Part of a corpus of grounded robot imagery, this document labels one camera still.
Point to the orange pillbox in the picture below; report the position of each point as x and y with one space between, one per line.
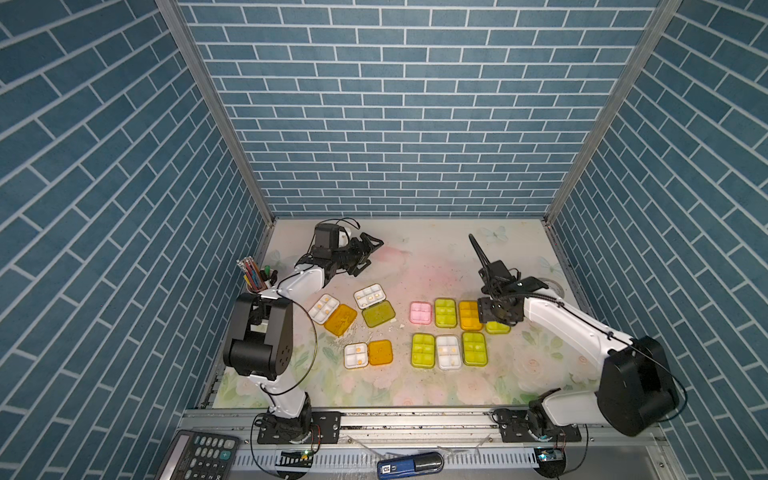
469 316
361 355
333 315

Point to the clear pillbox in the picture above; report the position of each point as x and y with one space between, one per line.
448 352

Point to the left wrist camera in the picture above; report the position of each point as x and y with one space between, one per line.
329 238

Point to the coloured pens bundle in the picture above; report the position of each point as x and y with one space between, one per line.
255 276

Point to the right circuit board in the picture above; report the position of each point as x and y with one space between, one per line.
551 462

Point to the pink pen cup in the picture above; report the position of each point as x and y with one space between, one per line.
264 289

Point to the clear tape roll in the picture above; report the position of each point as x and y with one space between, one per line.
555 286

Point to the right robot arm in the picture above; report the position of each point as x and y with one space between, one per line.
636 388

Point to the black calculator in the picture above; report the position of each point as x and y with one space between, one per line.
198 455

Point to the pink pillbox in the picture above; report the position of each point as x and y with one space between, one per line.
420 313

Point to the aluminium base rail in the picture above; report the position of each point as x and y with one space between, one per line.
461 427

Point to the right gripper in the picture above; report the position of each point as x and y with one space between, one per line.
485 314

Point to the blue black usb device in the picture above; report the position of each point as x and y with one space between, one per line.
408 466

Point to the left circuit board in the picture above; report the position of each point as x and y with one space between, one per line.
296 461

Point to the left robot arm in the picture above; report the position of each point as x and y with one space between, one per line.
258 344

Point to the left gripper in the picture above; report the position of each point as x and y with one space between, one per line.
360 254

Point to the circuit board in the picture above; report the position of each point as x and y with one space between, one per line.
296 461
551 462

